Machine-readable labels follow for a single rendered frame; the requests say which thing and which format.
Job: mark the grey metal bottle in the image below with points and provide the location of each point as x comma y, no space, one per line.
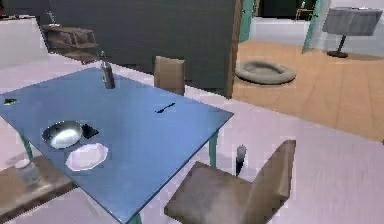
107,71

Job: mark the white plate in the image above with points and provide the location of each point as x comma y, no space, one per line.
86,156

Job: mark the blue dining table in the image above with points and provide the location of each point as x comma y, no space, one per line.
143,133

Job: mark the grey round pet bed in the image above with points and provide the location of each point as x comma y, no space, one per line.
265,72

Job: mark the small green black object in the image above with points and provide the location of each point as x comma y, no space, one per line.
10,101

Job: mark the teal door frame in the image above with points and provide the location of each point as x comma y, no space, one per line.
246,20

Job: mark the silver small figurine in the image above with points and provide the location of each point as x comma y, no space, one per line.
51,18

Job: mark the black square object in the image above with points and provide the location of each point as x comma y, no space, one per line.
89,131

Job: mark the silver metal bowl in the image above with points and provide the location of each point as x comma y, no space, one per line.
62,134

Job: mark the clear glass jar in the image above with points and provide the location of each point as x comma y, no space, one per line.
27,171

